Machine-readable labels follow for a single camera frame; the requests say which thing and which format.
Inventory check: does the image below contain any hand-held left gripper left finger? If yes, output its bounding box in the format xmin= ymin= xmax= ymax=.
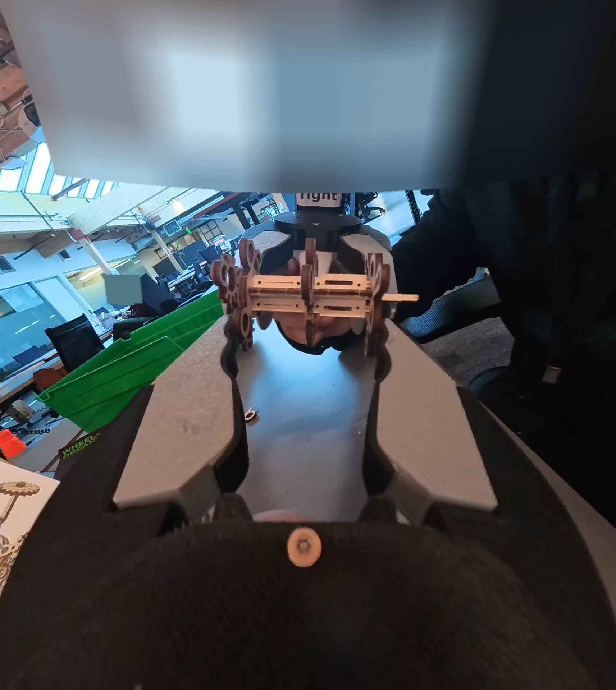
xmin=113 ymin=315 xmax=249 ymax=510

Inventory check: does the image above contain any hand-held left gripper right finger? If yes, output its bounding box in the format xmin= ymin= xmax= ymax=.
xmin=363 ymin=321 xmax=498 ymax=512

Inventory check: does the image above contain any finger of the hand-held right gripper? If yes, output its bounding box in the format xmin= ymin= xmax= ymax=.
xmin=240 ymin=224 xmax=295 ymax=276
xmin=337 ymin=225 xmax=397 ymax=324

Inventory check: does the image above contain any wooden gear model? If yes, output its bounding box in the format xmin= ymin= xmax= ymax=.
xmin=212 ymin=236 xmax=420 ymax=358

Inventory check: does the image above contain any black model kit box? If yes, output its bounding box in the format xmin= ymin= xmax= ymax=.
xmin=57 ymin=431 xmax=101 ymax=480

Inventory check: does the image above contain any person's right hand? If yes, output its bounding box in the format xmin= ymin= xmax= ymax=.
xmin=278 ymin=257 xmax=366 ymax=348

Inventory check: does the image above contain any green plastic bin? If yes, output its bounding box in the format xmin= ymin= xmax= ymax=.
xmin=124 ymin=288 xmax=228 ymax=351
xmin=38 ymin=337 xmax=184 ymax=432

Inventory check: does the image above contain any grey mesh office chair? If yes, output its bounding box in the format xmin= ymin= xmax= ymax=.
xmin=402 ymin=277 xmax=514 ymax=389

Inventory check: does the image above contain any black office chair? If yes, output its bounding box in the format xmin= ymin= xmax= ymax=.
xmin=45 ymin=314 xmax=106 ymax=373

